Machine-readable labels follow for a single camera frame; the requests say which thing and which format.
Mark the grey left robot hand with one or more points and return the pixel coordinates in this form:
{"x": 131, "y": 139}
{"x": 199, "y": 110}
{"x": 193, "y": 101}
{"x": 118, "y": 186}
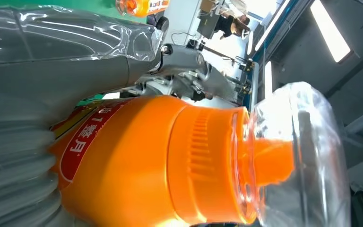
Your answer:
{"x": 59, "y": 78}

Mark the seated person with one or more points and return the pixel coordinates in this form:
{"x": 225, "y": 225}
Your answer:
{"x": 231, "y": 26}

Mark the grey laptop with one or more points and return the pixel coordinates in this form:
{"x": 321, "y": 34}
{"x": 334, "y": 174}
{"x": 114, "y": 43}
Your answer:
{"x": 206, "y": 26}

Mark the ceiling light panel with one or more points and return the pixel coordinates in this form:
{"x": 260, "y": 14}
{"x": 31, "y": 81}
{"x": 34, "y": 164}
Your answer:
{"x": 330, "y": 29}

